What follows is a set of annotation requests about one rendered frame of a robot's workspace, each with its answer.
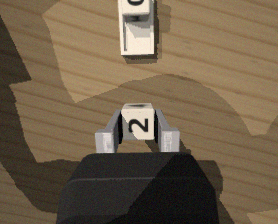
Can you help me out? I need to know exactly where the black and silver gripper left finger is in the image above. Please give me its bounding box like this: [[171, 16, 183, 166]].
[[95, 109, 123, 153]]

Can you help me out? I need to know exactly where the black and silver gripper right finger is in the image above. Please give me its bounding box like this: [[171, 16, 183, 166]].
[[154, 109, 180, 152]]

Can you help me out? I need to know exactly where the white tray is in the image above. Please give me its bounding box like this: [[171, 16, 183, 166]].
[[118, 0, 154, 56]]

